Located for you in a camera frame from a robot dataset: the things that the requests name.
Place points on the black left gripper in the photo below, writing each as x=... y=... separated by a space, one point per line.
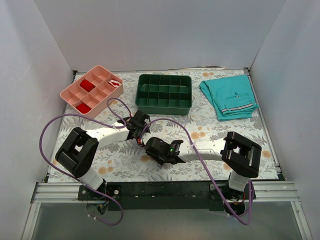
x=141 y=118

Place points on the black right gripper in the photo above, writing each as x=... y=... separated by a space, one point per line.
x=152 y=148

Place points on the teal shorts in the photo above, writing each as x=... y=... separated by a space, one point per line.
x=232 y=97

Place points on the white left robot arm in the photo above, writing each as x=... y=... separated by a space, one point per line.
x=77 y=152

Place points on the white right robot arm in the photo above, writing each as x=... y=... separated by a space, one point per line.
x=241 y=154

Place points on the floral table cloth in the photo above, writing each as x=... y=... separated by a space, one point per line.
x=127 y=162

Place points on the green divided storage box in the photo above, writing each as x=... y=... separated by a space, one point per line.
x=162 y=94

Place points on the red white rolled cloth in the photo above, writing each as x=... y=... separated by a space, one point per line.
x=114 y=83

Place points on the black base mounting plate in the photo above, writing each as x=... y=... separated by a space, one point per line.
x=166 y=195

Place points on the red rolled cloth lower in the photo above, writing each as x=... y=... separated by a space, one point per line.
x=83 y=108

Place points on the pink divided storage box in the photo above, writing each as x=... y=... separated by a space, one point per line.
x=89 y=94

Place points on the red rolled cloth upper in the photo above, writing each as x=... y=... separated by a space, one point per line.
x=87 y=85

